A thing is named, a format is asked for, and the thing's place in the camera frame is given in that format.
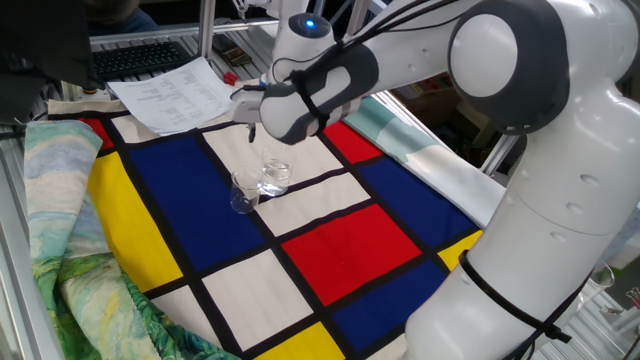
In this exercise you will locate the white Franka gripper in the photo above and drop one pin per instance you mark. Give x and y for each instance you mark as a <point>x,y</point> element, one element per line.
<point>246,107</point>

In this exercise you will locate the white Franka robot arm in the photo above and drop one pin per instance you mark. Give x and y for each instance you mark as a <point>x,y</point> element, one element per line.
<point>550,200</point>

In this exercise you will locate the glass beaker with water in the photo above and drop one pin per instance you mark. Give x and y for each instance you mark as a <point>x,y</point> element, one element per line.
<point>276,180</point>

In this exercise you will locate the small red object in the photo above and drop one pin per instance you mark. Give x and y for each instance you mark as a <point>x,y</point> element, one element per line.
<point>230,78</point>

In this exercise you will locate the empty glass beaker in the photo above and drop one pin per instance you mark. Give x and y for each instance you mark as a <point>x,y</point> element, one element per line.
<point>244,201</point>

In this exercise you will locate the dark flat object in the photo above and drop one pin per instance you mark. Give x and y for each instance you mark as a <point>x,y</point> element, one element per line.
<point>232,50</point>

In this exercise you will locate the printed paper sheets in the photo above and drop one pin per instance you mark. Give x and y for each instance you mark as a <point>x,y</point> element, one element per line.
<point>170,100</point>

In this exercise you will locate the colour block tablecloth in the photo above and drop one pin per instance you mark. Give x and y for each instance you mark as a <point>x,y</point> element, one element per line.
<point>200,210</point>

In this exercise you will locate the black keyboard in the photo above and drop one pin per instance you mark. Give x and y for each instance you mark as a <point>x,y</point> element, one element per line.
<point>135,60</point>

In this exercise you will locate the aluminium crossbar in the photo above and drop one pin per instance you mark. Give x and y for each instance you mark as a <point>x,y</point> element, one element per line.
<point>150,32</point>

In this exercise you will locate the seated person in jeans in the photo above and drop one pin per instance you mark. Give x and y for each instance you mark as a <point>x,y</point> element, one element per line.
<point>120,20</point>

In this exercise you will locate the pale teal white cloth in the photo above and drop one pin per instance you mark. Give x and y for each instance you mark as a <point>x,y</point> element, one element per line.
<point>440,175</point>

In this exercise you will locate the green painted landscape cloth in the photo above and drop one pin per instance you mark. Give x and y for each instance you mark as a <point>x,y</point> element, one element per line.
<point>65,200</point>

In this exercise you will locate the black monitor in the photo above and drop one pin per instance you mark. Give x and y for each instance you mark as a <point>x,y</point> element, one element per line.
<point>40,45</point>

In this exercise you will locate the metal binder clip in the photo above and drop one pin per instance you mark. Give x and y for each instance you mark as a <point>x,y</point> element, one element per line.
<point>634,297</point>

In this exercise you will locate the aluminium frame post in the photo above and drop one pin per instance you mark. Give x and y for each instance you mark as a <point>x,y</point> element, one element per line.
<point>206,30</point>

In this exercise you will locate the aluminium frame strut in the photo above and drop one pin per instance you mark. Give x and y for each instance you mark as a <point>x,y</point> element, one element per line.
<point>500,155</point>

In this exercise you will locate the aluminium table edge rail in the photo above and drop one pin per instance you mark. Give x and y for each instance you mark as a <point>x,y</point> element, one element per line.
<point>20,300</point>

